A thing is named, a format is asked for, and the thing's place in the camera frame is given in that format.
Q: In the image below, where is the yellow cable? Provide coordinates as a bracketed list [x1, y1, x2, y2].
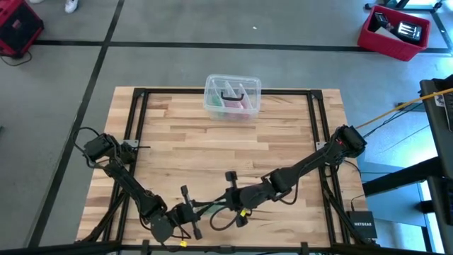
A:
[355, 87, 453, 130]

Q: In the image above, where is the black desk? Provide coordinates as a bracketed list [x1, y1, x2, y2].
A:
[362, 73, 453, 255]

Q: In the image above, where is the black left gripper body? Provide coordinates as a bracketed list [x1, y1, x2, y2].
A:
[172, 184, 204, 241]

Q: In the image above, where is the person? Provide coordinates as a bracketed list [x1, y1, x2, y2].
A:
[28, 0, 79, 14]

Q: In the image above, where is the red plastic bin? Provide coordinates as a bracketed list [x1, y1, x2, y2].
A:
[356, 4, 432, 62]

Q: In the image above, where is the black device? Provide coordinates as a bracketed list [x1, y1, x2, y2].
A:
[396, 20, 424, 45]
[369, 11, 392, 31]

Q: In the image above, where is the black Netgear network switch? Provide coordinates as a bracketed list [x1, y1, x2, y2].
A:
[345, 210, 379, 240]

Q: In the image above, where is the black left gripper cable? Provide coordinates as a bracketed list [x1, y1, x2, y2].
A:
[169, 226, 194, 251]

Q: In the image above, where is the black aluminium rig frame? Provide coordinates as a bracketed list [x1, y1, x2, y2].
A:
[0, 86, 453, 255]

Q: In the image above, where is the red and black generator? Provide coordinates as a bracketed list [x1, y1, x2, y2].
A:
[0, 0, 45, 60]

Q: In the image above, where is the black cable loop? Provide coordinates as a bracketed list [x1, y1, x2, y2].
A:
[72, 126, 102, 167]

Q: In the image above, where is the clear plastic storage box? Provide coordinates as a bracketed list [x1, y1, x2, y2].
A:
[202, 73, 263, 122]

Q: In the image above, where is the black generator cable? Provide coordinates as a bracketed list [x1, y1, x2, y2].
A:
[0, 50, 33, 67]

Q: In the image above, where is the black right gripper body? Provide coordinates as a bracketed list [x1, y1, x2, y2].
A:
[224, 171, 256, 228]

